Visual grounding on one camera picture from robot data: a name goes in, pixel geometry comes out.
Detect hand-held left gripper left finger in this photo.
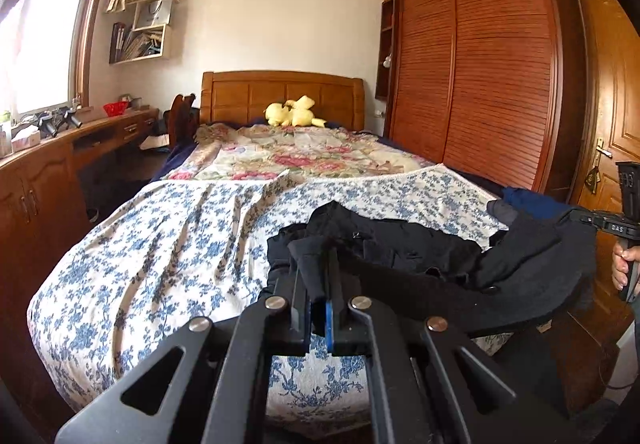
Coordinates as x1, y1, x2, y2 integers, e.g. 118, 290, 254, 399
55, 249, 328, 444

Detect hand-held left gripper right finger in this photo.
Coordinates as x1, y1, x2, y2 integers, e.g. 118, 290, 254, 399
325, 249, 566, 444

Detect black double-breasted coat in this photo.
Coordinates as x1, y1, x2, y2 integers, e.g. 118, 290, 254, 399
267, 201, 598, 335

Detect person's right hand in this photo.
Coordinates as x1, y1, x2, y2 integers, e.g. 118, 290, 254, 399
611, 246, 640, 294

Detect folded blue garment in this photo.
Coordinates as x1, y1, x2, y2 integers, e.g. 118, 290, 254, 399
502, 186, 576, 220

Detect wooden door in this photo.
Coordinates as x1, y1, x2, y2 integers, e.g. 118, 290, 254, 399
570, 0, 640, 245

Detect blue floral bed sheet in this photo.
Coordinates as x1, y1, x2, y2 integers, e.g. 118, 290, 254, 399
27, 164, 511, 435

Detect pink floral quilt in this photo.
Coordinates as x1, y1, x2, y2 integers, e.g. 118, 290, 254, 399
162, 123, 436, 182

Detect wooden louvred wardrobe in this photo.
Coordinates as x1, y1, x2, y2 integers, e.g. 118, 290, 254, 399
382, 0, 586, 205

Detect yellow plush toy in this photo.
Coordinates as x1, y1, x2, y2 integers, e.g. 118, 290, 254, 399
265, 95, 326, 128

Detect wooden bed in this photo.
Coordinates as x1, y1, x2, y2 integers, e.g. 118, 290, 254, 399
27, 70, 566, 440

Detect wooden chair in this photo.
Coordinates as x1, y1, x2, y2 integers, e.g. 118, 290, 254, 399
165, 93, 198, 150

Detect long wooden desk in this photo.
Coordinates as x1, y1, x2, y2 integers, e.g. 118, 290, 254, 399
0, 106, 160, 425

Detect black devices on desk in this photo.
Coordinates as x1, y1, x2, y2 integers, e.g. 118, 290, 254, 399
32, 106, 83, 137

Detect row of books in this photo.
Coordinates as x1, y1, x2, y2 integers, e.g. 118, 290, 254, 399
110, 21, 163, 64

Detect white tissue box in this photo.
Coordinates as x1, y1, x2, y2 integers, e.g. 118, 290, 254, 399
10, 129, 42, 150

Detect white paper shopping bag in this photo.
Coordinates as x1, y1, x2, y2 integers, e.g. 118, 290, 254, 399
132, 0, 173, 30

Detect window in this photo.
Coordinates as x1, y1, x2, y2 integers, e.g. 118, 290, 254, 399
0, 0, 121, 125

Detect white wall shelf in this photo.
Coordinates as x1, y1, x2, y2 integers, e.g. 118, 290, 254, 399
109, 0, 173, 65

